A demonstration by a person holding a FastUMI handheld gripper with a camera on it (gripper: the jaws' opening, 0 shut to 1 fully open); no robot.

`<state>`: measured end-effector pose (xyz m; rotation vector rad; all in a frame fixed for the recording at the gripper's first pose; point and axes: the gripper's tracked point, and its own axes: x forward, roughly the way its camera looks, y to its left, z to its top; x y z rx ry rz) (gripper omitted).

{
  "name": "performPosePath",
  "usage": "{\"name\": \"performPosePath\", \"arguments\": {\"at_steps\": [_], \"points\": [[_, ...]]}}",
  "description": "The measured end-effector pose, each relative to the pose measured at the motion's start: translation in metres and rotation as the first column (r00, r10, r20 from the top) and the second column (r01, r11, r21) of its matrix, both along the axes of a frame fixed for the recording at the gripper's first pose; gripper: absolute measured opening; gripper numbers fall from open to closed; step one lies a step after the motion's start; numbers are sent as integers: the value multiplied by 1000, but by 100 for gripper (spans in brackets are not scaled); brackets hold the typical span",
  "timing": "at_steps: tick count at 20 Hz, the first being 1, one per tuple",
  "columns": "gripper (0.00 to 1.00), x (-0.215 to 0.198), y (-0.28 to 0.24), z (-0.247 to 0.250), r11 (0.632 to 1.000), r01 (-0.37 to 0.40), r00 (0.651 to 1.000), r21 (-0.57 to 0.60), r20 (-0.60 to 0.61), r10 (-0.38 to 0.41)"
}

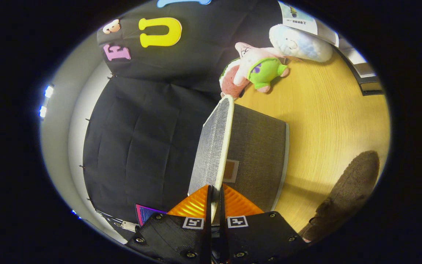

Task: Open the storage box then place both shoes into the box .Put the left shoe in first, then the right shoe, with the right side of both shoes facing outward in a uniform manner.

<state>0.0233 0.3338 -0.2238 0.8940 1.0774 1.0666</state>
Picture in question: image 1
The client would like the purple glossy packet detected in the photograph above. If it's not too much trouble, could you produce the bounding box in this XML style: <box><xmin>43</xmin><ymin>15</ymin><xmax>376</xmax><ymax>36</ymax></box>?
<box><xmin>135</xmin><ymin>203</ymin><xmax>167</xmax><ymax>226</ymax></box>

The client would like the brown fuzzy shoe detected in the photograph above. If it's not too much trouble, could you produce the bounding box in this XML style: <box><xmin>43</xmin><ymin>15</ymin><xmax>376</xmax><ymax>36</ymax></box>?
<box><xmin>299</xmin><ymin>150</ymin><xmax>380</xmax><ymax>243</ymax></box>

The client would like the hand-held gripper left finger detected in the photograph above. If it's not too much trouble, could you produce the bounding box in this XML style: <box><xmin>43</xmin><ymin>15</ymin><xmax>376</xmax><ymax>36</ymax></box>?
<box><xmin>126</xmin><ymin>184</ymin><xmax>212</xmax><ymax>264</ymax></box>

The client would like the thick white book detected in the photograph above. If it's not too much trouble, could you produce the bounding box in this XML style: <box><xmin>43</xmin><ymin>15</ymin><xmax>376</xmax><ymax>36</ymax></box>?
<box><xmin>337</xmin><ymin>38</ymin><xmax>367</xmax><ymax>66</ymax></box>

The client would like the dark grey book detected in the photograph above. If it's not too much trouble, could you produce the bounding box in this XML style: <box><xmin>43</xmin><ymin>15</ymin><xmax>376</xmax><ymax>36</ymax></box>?
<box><xmin>343</xmin><ymin>55</ymin><xmax>384</xmax><ymax>96</ymax></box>

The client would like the black backdrop cloth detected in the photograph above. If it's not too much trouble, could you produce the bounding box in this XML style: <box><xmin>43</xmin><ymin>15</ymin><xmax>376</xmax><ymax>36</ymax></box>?
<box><xmin>82</xmin><ymin>0</ymin><xmax>283</xmax><ymax>235</ymax></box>

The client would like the white book with picture cover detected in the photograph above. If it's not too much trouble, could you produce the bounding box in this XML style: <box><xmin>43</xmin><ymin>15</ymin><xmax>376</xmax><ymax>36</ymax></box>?
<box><xmin>278</xmin><ymin>1</ymin><xmax>340</xmax><ymax>47</ymax></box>

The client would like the ceiling light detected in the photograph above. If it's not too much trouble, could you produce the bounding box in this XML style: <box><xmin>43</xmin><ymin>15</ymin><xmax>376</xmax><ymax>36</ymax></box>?
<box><xmin>39</xmin><ymin>84</ymin><xmax>55</xmax><ymax>118</ymax></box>

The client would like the pink starfish plush toy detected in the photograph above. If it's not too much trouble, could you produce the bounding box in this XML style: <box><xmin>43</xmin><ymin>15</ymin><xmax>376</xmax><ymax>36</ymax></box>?
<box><xmin>233</xmin><ymin>42</ymin><xmax>290</xmax><ymax>93</ymax></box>

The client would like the grey fabric storage box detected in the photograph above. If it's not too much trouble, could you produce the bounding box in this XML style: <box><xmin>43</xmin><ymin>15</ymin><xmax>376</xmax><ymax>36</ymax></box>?
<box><xmin>188</xmin><ymin>95</ymin><xmax>290</xmax><ymax>224</ymax></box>

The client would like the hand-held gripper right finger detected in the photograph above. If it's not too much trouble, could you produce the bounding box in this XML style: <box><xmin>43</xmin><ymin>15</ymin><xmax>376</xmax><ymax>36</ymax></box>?
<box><xmin>219</xmin><ymin>184</ymin><xmax>309</xmax><ymax>264</ymax></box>

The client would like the watermelon slice plush toy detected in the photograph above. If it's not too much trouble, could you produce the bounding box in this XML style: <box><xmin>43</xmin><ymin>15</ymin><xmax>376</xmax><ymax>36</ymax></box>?
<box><xmin>219</xmin><ymin>59</ymin><xmax>250</xmax><ymax>99</ymax></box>

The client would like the white and blue plush toy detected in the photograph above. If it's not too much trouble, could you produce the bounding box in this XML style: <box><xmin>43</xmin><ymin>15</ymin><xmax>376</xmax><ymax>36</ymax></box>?
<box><xmin>269</xmin><ymin>24</ymin><xmax>333</xmax><ymax>63</ymax></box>

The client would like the white plastic device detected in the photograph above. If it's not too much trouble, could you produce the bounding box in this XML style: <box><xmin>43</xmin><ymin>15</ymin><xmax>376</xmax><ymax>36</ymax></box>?
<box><xmin>95</xmin><ymin>208</ymin><xmax>140</xmax><ymax>233</ymax></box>

